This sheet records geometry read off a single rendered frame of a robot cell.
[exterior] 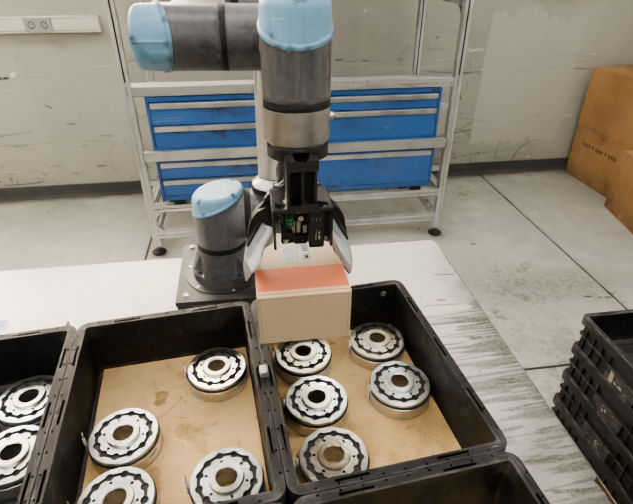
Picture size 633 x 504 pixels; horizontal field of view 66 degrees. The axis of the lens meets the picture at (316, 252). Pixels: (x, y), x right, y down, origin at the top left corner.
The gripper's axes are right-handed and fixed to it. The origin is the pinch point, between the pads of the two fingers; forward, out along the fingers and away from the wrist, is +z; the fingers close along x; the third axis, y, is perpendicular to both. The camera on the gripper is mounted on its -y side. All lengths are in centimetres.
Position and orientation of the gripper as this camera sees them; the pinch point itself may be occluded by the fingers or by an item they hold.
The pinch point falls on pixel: (298, 273)
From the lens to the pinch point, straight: 68.7
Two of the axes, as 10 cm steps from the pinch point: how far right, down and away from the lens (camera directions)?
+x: 9.9, -0.7, 1.2
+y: 1.4, 5.3, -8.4
